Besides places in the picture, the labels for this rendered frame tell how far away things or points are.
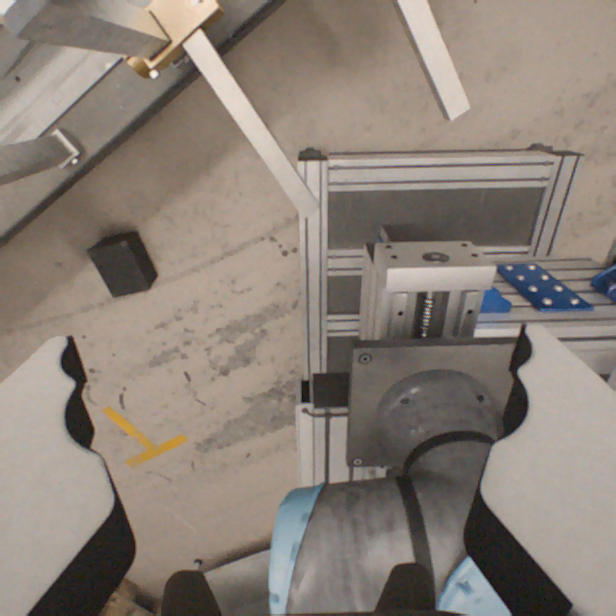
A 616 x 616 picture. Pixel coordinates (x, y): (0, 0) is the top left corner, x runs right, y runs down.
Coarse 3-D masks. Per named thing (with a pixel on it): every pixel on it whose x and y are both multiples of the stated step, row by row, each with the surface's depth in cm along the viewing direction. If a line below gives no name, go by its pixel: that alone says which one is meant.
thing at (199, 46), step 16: (192, 48) 50; (208, 48) 50; (208, 64) 51; (224, 64) 52; (208, 80) 52; (224, 80) 52; (224, 96) 53; (240, 96) 53; (240, 112) 54; (256, 112) 55; (256, 128) 55; (256, 144) 56; (272, 144) 56; (272, 160) 57; (288, 160) 58; (288, 176) 58; (288, 192) 60; (304, 192) 60; (304, 208) 61
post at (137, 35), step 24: (0, 0) 24; (24, 0) 24; (48, 0) 25; (72, 0) 28; (96, 0) 33; (120, 0) 39; (24, 24) 25; (48, 24) 27; (72, 24) 29; (96, 24) 32; (120, 24) 35; (144, 24) 42; (96, 48) 36; (120, 48) 40; (144, 48) 44
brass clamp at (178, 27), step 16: (160, 0) 47; (176, 0) 47; (208, 0) 47; (160, 16) 48; (176, 16) 48; (192, 16) 48; (208, 16) 48; (176, 32) 48; (192, 32) 49; (176, 48) 50; (144, 64) 51; (160, 64) 51
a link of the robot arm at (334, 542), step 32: (384, 480) 40; (288, 512) 38; (320, 512) 37; (352, 512) 37; (384, 512) 36; (288, 544) 36; (320, 544) 35; (352, 544) 35; (384, 544) 35; (288, 576) 34; (320, 576) 34; (352, 576) 34; (384, 576) 34; (288, 608) 35; (320, 608) 33; (352, 608) 32
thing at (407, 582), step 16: (176, 576) 5; (192, 576) 5; (400, 576) 5; (416, 576) 5; (176, 592) 5; (192, 592) 5; (208, 592) 5; (384, 592) 5; (400, 592) 5; (416, 592) 5; (432, 592) 5; (176, 608) 5; (192, 608) 5; (208, 608) 5; (384, 608) 5; (400, 608) 5; (416, 608) 5; (432, 608) 5
